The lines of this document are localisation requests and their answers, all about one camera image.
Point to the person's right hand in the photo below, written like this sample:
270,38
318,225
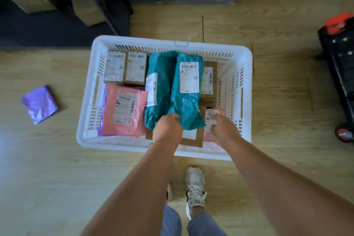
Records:
225,130

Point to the person's left hand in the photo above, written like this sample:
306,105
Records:
168,129

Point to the small pink mailer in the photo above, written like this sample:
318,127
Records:
207,136

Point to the teal mailer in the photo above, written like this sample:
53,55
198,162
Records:
163,64
188,108

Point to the glossy tape-covered cardboard box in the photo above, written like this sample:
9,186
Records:
208,97

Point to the pink mailer with handwriting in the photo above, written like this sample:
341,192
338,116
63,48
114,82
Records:
110,122

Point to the long white label cardboard box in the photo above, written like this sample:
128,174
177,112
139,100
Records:
135,68

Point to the small cardboard parcel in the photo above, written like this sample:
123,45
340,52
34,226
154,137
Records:
114,67

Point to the white plastic crate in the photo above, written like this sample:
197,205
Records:
138,40

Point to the plain brown box shelf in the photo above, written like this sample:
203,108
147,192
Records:
87,9

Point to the taped box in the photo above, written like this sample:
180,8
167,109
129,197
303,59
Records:
33,3

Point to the person's right forearm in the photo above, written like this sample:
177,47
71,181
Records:
285,188

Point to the person's left forearm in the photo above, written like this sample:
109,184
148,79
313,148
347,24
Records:
138,194

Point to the person's right white shoe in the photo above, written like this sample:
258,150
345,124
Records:
195,186

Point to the person's white shoe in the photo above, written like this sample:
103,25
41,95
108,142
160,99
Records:
195,186
169,193

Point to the person's left white shoe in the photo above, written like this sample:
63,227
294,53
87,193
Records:
169,193

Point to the person's left leg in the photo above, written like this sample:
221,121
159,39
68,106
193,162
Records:
170,222

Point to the person's leg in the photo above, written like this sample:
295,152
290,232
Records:
170,222
204,226

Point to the person's right leg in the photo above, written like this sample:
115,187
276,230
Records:
204,226

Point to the red and black object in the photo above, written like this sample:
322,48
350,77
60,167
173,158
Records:
340,64

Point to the black metal shelf rack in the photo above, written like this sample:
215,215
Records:
41,31

